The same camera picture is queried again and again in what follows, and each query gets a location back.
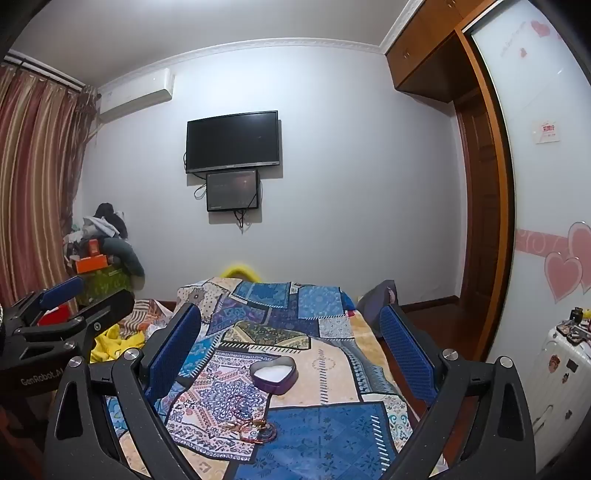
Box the white air conditioner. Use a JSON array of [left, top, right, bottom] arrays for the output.
[[98, 68, 175, 123]]

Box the pile of small trinkets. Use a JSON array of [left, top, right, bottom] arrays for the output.
[[556, 307, 591, 343]]

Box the white suitcase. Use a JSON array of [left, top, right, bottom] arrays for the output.
[[526, 323, 591, 444]]

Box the dark curtain rod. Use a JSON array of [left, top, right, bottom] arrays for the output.
[[2, 53, 98, 95]]

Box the yellow cloth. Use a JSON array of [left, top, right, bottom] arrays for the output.
[[90, 323, 146, 363]]

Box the brown wooden door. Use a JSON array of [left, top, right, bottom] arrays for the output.
[[455, 88, 506, 361]]

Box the red bag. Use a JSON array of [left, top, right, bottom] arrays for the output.
[[37, 305, 70, 326]]

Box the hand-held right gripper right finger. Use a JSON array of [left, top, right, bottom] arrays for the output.
[[379, 303, 536, 480]]

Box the small black wall monitor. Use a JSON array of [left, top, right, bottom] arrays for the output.
[[206, 170, 259, 212]]

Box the striped red curtain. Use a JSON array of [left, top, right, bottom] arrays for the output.
[[0, 65, 100, 305]]

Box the green patterned box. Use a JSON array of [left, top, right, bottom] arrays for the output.
[[76, 265, 134, 308]]

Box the white paper note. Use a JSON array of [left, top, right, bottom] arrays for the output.
[[531, 119, 560, 144]]

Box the black wall television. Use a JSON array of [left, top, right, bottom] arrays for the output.
[[185, 111, 281, 174]]

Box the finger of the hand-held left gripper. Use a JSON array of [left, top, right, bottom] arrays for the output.
[[14, 291, 136, 344], [0, 277, 85, 326]]

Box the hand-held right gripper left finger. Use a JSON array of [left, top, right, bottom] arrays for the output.
[[44, 302, 204, 480]]

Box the gold chain bracelet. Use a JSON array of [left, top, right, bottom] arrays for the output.
[[222, 415, 266, 432]]

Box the yellow plastic ring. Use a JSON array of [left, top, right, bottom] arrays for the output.
[[221, 263, 262, 280]]

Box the thin red cord bracelet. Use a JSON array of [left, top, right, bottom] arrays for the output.
[[228, 394, 259, 414]]

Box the pile of clothes and boxes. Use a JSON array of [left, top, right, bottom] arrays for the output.
[[65, 202, 145, 278]]

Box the grey bag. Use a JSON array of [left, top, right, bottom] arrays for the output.
[[356, 279, 398, 333]]

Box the red braided string bracelet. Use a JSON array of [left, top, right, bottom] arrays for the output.
[[249, 418, 278, 444]]

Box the patchwork printed blanket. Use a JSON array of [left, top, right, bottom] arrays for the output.
[[106, 276, 448, 480]]

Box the orange box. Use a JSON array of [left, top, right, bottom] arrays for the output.
[[76, 254, 110, 274]]

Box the striped orange cloth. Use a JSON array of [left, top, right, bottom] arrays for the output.
[[117, 298, 176, 337]]

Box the purple heart-shaped tin box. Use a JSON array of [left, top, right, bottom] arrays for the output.
[[249, 356, 297, 395]]

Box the wooden overhead cabinet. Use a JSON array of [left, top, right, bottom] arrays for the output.
[[385, 0, 490, 93]]

